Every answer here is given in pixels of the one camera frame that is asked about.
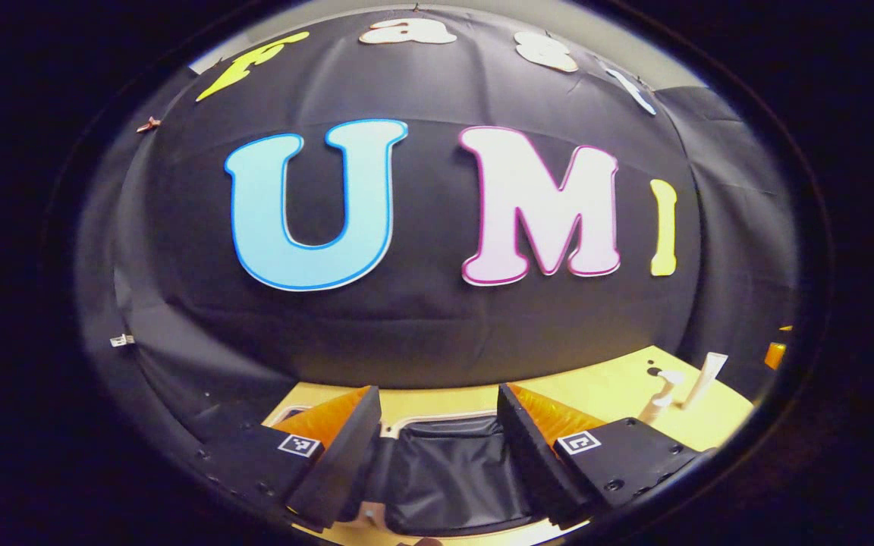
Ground beige hard-shell suitcase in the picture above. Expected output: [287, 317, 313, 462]
[274, 406, 552, 541]

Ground white pump bottle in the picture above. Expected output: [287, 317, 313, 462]
[638, 369, 686, 424]

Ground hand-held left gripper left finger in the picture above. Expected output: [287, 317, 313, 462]
[194, 385, 383, 532]

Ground white squeeze tube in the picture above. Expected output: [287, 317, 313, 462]
[681, 352, 729, 410]

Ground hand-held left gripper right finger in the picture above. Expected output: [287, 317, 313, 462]
[496, 383, 705, 530]

